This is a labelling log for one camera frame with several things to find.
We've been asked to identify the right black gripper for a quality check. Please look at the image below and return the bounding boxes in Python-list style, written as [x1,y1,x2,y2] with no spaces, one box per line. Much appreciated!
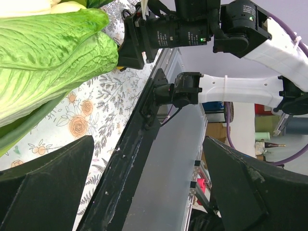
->
[117,9,158,70]

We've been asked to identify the green oval tray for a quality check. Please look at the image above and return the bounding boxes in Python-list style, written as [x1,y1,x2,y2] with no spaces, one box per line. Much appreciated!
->
[0,92,68,157]

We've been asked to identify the pink plastic spool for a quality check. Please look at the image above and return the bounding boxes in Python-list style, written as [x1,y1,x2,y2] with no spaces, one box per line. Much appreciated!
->
[197,178,206,194]

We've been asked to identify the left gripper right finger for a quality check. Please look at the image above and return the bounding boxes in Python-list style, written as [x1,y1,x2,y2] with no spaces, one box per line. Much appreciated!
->
[204,137,308,231]

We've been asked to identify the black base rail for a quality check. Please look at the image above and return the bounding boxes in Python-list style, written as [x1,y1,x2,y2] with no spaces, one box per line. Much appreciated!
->
[77,68,168,231]

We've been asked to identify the cardboard box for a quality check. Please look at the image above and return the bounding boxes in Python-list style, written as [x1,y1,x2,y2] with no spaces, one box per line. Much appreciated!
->
[205,123,227,143]

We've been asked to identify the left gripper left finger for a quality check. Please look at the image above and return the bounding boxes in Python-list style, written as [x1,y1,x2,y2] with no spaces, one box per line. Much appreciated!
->
[0,136,94,231]

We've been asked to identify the large napa cabbage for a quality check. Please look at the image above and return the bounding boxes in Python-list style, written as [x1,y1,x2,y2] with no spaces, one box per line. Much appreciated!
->
[0,0,118,126]

